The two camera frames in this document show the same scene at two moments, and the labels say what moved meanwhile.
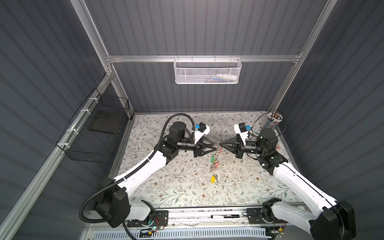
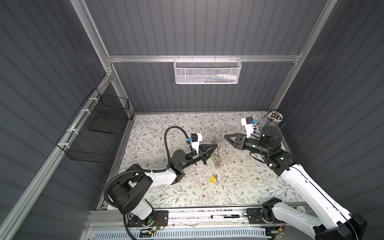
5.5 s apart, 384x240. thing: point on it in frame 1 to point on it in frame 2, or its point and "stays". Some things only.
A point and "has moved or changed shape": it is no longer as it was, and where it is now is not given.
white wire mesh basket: [207, 71] stays
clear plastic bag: [215, 163] has moved or changed shape
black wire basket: [93, 133] stays
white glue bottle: [228, 77] stays
